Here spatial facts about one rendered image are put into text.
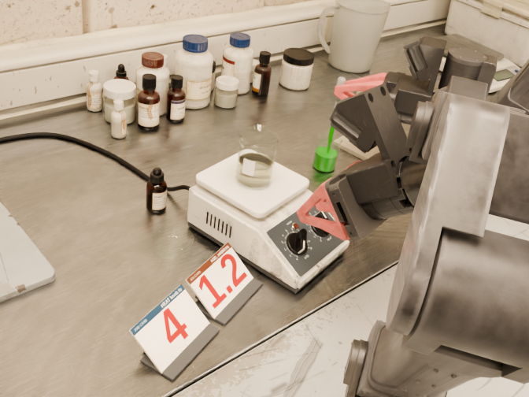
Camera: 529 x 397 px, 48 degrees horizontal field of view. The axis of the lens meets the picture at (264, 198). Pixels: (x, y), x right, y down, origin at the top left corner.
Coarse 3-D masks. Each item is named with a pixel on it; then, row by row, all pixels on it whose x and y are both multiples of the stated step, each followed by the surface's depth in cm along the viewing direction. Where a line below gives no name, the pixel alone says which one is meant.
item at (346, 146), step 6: (342, 138) 113; (342, 144) 111; (348, 144) 111; (348, 150) 110; (354, 150) 109; (360, 150) 109; (372, 150) 110; (378, 150) 110; (360, 156) 108; (366, 156) 108
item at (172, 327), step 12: (180, 300) 70; (168, 312) 68; (180, 312) 69; (192, 312) 70; (156, 324) 66; (168, 324) 67; (180, 324) 68; (192, 324) 69; (144, 336) 65; (156, 336) 66; (168, 336) 67; (180, 336) 68; (156, 348) 65; (168, 348) 66; (156, 360) 65
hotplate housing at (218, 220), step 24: (192, 192) 82; (312, 192) 86; (192, 216) 84; (216, 216) 81; (240, 216) 78; (288, 216) 80; (216, 240) 83; (240, 240) 80; (264, 240) 77; (264, 264) 78; (288, 264) 76; (288, 288) 78
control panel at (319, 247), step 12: (276, 228) 78; (288, 228) 79; (300, 228) 80; (312, 228) 81; (276, 240) 77; (312, 240) 80; (324, 240) 81; (336, 240) 83; (288, 252) 77; (312, 252) 79; (324, 252) 80; (300, 264) 77; (312, 264) 78
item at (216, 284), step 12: (228, 252) 77; (216, 264) 75; (228, 264) 77; (240, 264) 78; (204, 276) 73; (216, 276) 74; (228, 276) 76; (240, 276) 77; (204, 288) 73; (216, 288) 74; (228, 288) 75; (204, 300) 72; (216, 300) 73
